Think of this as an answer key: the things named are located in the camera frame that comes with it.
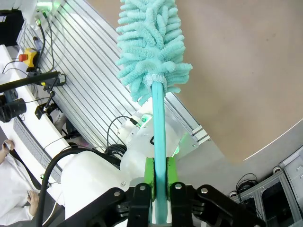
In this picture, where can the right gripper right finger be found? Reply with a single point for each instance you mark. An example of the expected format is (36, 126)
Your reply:
(182, 205)

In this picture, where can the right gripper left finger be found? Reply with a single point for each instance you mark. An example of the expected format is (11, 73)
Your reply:
(139, 205)

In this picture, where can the teal microfibre duster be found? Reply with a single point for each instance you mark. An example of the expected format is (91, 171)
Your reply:
(151, 47)

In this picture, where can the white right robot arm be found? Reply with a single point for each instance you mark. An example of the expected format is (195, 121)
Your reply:
(90, 175)

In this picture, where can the operator bare hand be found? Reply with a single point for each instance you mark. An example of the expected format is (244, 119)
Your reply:
(34, 203)
(9, 145)

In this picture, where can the grey rolling cabinet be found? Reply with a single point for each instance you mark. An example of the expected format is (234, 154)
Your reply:
(293, 170)

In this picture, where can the grey keyboard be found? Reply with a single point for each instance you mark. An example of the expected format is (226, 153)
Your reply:
(30, 146)

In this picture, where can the operator in white shirt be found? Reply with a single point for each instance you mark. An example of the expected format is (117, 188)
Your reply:
(11, 184)

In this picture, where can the aluminium profile platform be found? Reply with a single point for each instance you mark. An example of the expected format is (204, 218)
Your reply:
(82, 71)

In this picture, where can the black mounting bar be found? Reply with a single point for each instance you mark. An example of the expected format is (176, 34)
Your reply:
(28, 80)

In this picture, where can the yellow emergency stop button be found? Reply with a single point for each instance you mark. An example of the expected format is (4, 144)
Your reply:
(29, 55)

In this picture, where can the white operator desk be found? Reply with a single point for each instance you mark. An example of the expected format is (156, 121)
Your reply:
(9, 54)

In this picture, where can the black computer case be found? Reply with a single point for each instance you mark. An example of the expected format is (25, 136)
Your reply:
(9, 28)

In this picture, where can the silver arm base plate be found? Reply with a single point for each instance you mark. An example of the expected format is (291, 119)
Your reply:
(189, 139)

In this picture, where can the black camera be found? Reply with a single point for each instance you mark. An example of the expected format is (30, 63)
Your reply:
(14, 108)

